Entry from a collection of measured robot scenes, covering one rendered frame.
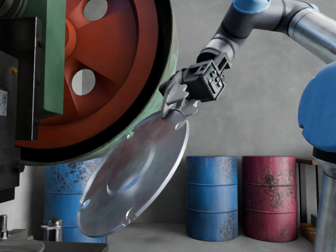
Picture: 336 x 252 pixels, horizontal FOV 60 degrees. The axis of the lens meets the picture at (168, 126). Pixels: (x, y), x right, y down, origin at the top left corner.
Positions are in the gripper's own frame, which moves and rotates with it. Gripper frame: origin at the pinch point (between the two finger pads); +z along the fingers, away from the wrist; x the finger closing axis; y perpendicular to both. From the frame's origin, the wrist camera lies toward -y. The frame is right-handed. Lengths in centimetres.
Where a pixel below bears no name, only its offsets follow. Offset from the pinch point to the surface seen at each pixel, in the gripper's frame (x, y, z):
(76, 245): 9.1, -11.9, 27.4
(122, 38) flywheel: -11.7, -31.3, -28.8
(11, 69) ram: -23.2, -23.6, 8.6
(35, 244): 4.5, -17.0, 31.2
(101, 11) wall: -8, -300, -254
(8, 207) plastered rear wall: 70, -232, 10
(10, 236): 7.8, -36.7, 32.1
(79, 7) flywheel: -26, -43, -30
